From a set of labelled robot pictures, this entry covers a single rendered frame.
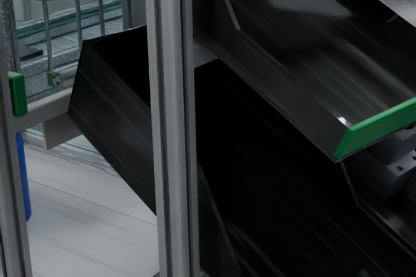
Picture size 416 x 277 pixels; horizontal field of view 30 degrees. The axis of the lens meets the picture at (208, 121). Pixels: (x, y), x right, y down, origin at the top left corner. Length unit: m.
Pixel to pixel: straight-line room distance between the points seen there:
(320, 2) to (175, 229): 0.18
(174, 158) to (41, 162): 1.17
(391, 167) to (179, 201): 0.22
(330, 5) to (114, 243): 0.84
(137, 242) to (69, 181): 0.28
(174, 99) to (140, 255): 0.83
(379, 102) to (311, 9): 0.09
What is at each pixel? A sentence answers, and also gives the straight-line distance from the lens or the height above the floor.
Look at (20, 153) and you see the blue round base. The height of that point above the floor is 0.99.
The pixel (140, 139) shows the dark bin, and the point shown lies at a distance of 0.53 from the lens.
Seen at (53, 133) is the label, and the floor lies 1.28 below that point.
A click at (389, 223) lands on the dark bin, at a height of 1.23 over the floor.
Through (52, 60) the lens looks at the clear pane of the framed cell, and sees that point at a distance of 1.57.
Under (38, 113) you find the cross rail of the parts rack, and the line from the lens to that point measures 0.61.
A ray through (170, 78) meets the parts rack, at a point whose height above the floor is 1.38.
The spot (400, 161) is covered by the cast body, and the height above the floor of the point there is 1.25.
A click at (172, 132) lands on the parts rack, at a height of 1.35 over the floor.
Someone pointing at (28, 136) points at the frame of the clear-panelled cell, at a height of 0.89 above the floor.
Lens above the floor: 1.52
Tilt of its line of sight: 22 degrees down
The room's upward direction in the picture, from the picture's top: 1 degrees counter-clockwise
